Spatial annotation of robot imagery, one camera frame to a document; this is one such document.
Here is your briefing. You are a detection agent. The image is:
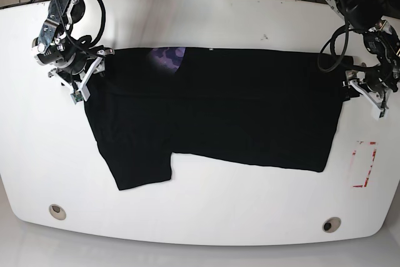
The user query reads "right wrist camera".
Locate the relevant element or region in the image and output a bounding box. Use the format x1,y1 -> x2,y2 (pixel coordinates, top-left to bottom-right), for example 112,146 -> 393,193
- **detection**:
71,88 -> 91,104

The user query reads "left table grommet hole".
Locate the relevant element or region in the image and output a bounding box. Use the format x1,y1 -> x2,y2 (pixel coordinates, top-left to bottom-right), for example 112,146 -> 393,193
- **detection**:
49,204 -> 66,221

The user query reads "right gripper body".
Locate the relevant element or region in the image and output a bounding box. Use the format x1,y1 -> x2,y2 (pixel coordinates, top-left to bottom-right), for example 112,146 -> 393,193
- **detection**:
48,48 -> 115,95

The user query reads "red tape rectangle marking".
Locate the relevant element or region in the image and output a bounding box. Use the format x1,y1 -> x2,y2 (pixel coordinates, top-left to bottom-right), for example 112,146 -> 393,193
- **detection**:
348,141 -> 378,188

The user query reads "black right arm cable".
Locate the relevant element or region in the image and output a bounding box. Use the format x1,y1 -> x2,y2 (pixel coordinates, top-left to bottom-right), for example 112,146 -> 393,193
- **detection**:
42,0 -> 109,93

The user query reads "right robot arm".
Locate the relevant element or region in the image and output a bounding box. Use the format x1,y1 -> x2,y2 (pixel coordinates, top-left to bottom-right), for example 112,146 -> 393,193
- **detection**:
32,0 -> 115,103

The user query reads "black graphic t-shirt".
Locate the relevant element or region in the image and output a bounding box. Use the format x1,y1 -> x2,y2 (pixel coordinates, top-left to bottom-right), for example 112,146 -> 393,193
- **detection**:
84,48 -> 348,190

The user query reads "right table grommet hole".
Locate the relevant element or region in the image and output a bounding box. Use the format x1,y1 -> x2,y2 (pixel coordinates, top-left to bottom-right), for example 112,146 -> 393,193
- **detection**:
322,216 -> 341,233

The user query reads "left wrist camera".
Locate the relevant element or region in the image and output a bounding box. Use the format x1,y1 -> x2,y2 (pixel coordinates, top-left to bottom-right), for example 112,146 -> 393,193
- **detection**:
371,106 -> 388,120

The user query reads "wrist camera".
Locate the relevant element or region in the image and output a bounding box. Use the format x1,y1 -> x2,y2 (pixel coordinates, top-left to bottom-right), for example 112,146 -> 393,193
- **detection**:
371,106 -> 388,120
71,88 -> 91,104

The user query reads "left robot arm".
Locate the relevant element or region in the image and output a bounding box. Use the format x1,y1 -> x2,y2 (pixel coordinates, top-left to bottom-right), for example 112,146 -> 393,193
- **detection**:
318,0 -> 399,119

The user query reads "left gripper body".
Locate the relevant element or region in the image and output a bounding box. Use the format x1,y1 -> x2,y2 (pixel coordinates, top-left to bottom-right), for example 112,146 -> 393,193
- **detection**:
344,70 -> 391,113

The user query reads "table grommet hole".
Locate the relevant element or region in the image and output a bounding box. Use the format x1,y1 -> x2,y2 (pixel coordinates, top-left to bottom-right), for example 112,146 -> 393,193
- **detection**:
49,204 -> 66,221
322,216 -> 341,233

